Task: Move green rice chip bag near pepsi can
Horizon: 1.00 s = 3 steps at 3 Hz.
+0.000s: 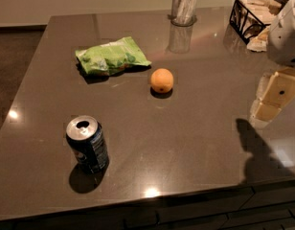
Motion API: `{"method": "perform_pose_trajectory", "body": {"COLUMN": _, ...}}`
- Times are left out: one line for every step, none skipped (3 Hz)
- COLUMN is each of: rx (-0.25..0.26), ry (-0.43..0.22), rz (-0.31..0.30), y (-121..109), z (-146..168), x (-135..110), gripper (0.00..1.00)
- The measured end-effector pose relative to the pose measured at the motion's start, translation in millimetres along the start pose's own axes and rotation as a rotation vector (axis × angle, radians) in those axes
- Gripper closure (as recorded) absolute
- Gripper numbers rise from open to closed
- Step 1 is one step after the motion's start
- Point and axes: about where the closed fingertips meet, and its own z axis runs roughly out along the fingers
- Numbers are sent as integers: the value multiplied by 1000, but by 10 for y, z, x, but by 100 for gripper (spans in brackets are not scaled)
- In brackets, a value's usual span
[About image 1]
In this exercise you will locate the blue pepsi can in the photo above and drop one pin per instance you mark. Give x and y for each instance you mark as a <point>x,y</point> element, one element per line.
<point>85,137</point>

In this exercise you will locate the black wire napkin basket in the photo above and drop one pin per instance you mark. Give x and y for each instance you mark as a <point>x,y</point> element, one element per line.
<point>250,17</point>

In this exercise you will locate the green rice chip bag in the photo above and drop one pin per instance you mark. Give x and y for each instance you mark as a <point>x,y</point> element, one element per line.
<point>111,58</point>

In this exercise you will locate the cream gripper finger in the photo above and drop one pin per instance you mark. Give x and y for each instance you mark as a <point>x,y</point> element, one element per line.
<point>265,112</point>

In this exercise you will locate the clear glass with straws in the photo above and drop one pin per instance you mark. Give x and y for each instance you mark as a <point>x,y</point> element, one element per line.
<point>182,12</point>

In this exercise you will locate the orange fruit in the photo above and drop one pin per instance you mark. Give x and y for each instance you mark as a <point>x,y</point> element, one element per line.
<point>161,81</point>

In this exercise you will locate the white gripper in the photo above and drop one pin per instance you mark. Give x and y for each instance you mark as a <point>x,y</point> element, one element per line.
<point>286,38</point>

